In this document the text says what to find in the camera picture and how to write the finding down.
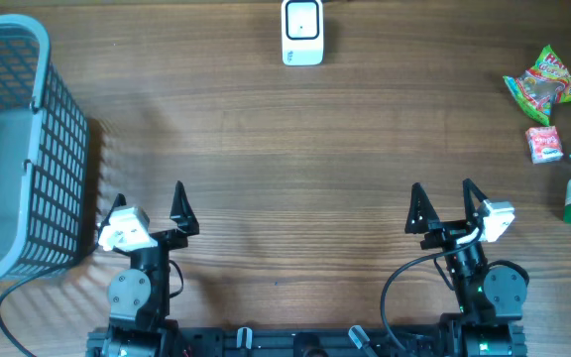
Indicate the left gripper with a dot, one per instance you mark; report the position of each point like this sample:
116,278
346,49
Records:
185,220

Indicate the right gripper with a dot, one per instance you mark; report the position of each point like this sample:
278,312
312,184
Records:
444,231

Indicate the red white tissue pack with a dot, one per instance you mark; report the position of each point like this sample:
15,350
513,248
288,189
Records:
544,143

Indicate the Haribo gummy candy bag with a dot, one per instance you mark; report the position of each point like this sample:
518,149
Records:
539,88

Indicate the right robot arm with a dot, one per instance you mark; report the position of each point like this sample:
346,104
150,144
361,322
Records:
490,295

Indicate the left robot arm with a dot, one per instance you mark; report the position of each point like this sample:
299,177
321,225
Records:
140,296

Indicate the white barcode scanner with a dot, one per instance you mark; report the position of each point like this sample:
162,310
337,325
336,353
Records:
302,23

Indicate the grey plastic mesh basket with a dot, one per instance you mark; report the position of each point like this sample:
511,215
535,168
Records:
44,140

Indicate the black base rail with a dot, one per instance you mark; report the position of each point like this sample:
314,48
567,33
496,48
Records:
305,342

